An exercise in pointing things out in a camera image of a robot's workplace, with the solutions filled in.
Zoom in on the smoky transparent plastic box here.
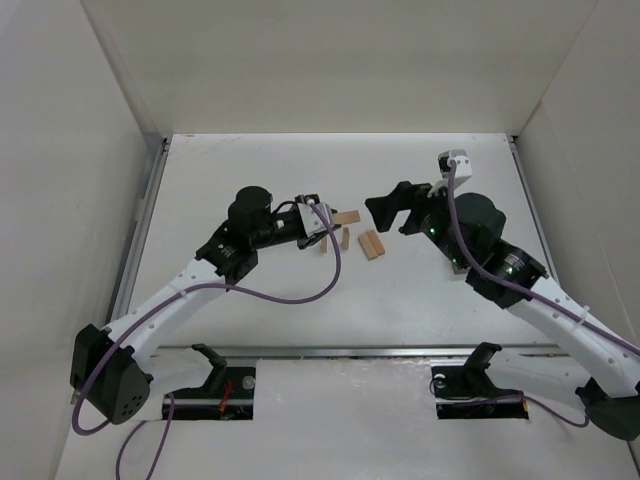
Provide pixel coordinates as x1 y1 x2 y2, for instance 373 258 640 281
451 259 469 275

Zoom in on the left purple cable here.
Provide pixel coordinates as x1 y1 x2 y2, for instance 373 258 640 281
72 199 344 480

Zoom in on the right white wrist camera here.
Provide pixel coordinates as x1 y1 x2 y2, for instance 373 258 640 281
428 149 473 196

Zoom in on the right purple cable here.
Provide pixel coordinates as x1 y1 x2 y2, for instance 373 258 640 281
447 159 640 429

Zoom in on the engraved wood block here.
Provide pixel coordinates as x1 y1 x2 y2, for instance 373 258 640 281
358 230 386 261

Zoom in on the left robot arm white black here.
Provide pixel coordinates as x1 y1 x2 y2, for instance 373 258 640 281
70 186 339 436

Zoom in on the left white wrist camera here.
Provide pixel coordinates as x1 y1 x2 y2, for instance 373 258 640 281
295 195 334 239

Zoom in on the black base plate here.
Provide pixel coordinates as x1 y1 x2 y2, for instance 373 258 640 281
173 364 256 421
429 362 529 420

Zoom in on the purple cable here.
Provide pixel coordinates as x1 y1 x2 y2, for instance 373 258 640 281
447 159 640 429
72 199 344 480

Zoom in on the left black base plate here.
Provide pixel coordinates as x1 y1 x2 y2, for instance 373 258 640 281
173 364 256 421

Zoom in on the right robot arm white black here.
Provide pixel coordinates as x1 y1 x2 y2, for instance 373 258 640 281
365 181 639 441

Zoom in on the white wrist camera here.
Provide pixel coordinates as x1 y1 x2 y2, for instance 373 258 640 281
295 195 334 239
428 149 473 196

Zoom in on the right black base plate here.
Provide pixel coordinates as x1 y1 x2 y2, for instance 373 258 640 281
429 362 529 420

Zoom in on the plain wood block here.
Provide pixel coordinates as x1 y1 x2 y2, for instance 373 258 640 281
332 210 361 225

